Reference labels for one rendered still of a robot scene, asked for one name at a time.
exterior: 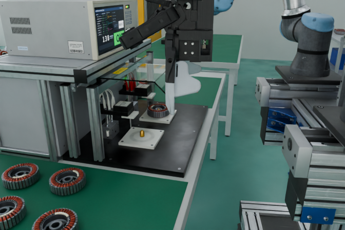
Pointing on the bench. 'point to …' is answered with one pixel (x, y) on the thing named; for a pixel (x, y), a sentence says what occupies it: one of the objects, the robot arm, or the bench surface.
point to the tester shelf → (65, 65)
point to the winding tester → (60, 26)
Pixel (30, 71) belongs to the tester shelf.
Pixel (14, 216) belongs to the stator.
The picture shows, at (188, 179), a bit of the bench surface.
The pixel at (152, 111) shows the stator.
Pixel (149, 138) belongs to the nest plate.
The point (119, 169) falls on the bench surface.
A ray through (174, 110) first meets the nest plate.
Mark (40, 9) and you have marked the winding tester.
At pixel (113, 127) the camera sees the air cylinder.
